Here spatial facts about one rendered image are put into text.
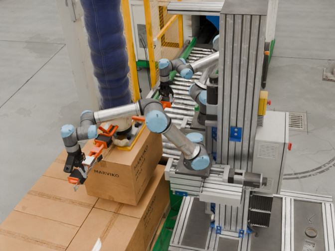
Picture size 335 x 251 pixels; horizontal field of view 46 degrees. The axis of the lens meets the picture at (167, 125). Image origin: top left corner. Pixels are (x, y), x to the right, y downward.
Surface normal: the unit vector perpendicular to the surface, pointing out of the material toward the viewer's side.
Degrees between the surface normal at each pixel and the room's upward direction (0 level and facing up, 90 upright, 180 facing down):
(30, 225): 0
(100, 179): 90
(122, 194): 90
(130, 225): 0
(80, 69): 90
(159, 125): 84
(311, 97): 0
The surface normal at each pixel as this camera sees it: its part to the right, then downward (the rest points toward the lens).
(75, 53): -0.33, 0.58
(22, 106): -0.06, -0.80
